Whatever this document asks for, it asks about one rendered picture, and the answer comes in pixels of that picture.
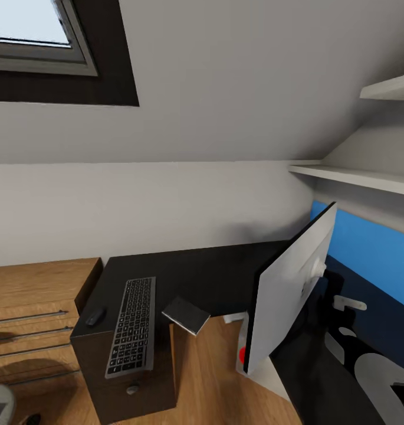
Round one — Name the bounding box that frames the swivel chair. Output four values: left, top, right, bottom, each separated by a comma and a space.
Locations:
0, 383, 41, 425

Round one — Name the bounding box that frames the monitor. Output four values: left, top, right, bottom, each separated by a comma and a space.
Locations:
239, 201, 344, 376

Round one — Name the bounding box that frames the keyboard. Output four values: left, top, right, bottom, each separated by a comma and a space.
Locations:
105, 277, 156, 378

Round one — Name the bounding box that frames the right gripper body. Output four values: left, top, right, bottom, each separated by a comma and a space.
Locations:
316, 300, 356, 326

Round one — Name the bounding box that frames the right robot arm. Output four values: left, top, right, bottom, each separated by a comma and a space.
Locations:
316, 295, 404, 425

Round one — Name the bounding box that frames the mouse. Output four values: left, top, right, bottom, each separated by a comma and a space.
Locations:
86, 309, 106, 325

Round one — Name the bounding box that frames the notebook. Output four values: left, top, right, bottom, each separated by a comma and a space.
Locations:
162, 296, 211, 336

